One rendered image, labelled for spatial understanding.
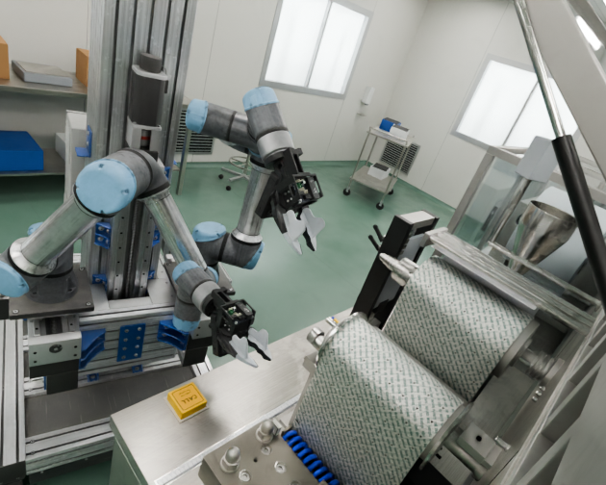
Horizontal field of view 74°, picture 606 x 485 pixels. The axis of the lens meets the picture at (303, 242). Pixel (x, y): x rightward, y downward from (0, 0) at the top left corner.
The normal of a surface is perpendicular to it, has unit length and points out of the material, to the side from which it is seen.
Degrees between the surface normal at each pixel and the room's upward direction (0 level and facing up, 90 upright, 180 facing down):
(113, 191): 84
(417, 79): 90
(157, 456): 0
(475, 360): 92
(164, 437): 0
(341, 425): 90
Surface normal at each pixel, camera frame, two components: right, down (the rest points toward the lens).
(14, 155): 0.67, 0.52
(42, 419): 0.29, -0.84
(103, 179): 0.01, 0.38
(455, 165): -0.69, 0.15
